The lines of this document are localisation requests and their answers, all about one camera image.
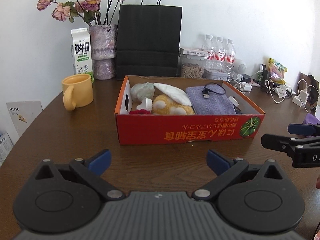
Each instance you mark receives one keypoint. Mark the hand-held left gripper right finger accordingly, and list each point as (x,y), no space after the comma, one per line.
(217,161)

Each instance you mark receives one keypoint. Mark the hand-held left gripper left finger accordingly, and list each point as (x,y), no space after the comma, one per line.
(100,161)

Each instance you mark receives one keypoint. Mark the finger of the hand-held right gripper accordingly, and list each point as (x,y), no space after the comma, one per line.
(300,129)
(275,141)

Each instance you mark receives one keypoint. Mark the red cardboard box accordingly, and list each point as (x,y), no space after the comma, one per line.
(175,130)

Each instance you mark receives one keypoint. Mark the purple cloth pouch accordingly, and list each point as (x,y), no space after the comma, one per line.
(212,105)

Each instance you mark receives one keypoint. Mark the white bottle cap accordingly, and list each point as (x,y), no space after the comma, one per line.
(233,100)
(139,106)
(147,102)

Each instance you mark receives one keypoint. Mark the yellow plush toy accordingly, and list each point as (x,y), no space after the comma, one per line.
(165,106)

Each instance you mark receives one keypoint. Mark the clear plastic bag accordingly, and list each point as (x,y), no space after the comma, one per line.
(142,91)

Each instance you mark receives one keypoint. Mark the white cloth pad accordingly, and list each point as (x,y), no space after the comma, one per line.
(172,92)

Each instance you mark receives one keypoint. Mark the purple tissue pack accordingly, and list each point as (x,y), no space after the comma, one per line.
(311,118)

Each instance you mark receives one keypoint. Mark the white face mask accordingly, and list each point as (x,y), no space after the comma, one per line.
(282,90)

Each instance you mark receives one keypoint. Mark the white power adapter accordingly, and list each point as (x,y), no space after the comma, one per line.
(247,86)

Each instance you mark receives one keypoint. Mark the yellow snack packet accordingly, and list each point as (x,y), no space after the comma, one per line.
(276,71)

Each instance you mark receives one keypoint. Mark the small black device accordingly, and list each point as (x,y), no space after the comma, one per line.
(266,76)

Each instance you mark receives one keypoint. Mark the white earphones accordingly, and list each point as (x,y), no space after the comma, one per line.
(237,86)

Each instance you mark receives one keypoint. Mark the small green spray bottle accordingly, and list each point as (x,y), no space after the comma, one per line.
(261,75)

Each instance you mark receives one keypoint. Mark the black power adapter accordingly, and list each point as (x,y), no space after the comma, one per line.
(246,78)

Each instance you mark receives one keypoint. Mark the yellow mug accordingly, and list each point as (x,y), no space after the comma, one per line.
(80,90)

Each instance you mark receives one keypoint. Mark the white printed tin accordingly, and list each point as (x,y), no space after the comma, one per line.
(215,74)

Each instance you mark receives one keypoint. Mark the white booklet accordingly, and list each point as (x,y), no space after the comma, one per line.
(23,117)

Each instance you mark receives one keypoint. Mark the clear seed container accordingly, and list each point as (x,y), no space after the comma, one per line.
(191,71)

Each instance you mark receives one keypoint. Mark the clear water bottle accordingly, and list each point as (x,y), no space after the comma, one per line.
(230,56)
(210,53)
(220,55)

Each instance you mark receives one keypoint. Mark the blue white packet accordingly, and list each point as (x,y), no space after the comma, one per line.
(5,147)

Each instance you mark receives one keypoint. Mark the white green milk carton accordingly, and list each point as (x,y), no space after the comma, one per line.
(82,52)

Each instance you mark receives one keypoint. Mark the flat white box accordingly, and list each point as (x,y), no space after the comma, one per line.
(192,51)

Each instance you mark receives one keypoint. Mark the purple mottled vase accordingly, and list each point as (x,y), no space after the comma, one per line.
(103,45)

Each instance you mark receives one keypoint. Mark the black paper bag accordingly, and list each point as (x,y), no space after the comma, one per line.
(150,35)

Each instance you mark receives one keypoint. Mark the white wall charger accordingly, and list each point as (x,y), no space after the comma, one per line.
(300,100)

